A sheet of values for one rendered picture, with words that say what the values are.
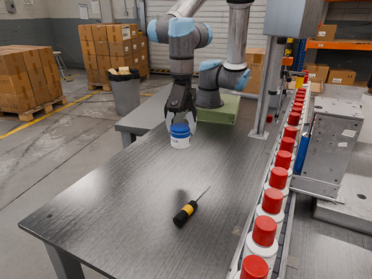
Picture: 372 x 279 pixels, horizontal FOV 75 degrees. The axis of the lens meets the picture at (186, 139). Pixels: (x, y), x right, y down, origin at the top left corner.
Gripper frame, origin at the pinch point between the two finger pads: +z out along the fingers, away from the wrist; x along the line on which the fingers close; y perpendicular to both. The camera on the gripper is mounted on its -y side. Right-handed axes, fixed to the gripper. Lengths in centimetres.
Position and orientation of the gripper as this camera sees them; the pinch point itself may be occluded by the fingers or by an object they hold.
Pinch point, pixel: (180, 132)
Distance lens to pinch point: 83.9
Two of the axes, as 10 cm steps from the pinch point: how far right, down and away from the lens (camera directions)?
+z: 0.0, 8.8, 4.7
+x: -9.6, -1.3, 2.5
